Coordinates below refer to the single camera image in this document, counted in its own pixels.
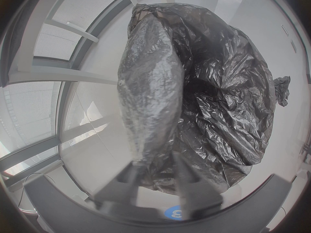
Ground black plastic bag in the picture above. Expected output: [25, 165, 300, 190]
[117, 3, 276, 196]

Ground crumpled black plastic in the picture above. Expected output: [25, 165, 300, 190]
[273, 76, 291, 107]

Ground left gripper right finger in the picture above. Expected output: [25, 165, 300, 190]
[172, 151, 223, 220]

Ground window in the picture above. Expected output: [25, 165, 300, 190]
[0, 0, 161, 186]

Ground black cable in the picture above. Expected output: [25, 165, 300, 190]
[19, 172, 57, 204]

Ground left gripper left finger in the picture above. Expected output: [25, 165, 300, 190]
[94, 164, 139, 208]

